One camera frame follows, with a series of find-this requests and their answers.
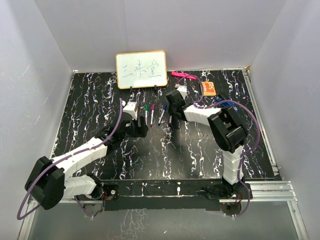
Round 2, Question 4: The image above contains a pink plastic clip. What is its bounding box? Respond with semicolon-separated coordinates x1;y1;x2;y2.
171;71;197;80

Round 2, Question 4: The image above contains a purple cable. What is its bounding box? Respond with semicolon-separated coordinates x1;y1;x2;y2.
176;74;261;218
16;97;125;221

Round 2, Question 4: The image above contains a white pen green tip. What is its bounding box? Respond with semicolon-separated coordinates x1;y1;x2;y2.
144;106;149;125

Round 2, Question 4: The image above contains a small whiteboard with wooden frame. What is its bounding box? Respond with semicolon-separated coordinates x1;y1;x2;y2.
115;50;168;90

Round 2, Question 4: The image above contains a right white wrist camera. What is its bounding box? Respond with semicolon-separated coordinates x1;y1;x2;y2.
174;84;188;100

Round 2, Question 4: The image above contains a white pen blue tip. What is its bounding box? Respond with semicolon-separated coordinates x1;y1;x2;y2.
157;106;166;126

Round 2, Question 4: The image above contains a white pen red tip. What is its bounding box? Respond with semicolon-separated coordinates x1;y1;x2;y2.
168;115;173;126

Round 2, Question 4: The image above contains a blue stapler tool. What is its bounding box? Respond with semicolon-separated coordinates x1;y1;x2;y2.
215;92;238;112

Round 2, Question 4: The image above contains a white pen purple tip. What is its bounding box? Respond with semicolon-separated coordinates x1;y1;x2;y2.
150;109;155;127

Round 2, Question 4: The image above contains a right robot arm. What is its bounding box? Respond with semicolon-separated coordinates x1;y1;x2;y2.
165;86;250;199

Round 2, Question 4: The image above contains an orange card pack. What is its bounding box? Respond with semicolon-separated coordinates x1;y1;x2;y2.
201;81;217;97

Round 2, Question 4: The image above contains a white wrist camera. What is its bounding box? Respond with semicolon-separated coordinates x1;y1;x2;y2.
174;84;188;100
122;101;138;120

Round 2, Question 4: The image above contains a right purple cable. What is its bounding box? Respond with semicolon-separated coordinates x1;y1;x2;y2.
176;74;261;218

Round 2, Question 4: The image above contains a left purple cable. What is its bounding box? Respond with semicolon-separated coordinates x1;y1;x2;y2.
16;97;125;221

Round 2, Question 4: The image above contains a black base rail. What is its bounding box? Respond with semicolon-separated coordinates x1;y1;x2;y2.
74;178;253;212

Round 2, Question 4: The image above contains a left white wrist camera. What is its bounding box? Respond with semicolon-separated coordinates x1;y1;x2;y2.
122;101;138;120

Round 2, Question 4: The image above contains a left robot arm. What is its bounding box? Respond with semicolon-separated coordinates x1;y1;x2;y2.
24;113;148;210

